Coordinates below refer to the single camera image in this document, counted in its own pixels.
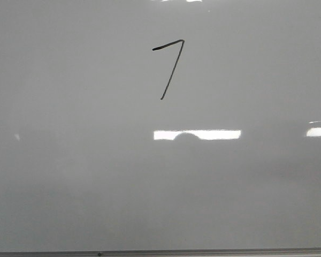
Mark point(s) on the white whiteboard with aluminium frame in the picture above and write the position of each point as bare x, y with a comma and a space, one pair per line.
159, 125

